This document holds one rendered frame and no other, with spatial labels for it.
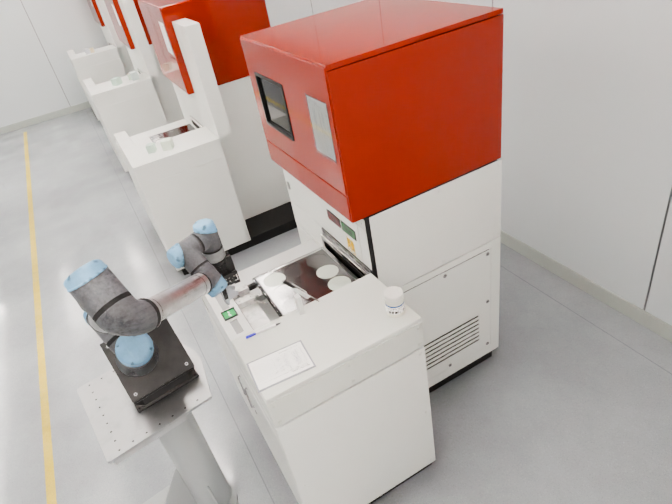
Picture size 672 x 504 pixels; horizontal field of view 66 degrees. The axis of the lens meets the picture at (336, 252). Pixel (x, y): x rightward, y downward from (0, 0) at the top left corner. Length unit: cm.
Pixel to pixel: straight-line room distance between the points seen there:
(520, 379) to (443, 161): 136
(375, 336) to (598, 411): 141
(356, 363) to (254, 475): 113
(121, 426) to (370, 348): 95
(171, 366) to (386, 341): 81
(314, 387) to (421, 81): 113
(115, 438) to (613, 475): 206
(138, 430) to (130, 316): 69
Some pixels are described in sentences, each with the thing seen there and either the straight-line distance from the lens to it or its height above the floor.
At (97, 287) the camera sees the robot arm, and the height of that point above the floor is 153.
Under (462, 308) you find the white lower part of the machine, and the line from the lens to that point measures 262.
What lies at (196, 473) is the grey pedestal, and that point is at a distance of 249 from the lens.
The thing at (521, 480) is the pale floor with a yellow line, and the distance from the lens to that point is 265.
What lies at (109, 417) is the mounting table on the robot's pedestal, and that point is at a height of 82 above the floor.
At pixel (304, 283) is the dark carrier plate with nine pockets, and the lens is 226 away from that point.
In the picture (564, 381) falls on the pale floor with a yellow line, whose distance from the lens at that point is 301.
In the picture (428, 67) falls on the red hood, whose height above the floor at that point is 170.
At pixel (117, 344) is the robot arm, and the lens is 187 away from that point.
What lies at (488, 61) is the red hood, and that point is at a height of 165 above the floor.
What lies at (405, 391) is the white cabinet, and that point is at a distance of 210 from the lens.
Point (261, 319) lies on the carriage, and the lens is 217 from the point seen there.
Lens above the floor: 226
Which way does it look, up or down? 34 degrees down
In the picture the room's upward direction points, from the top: 12 degrees counter-clockwise
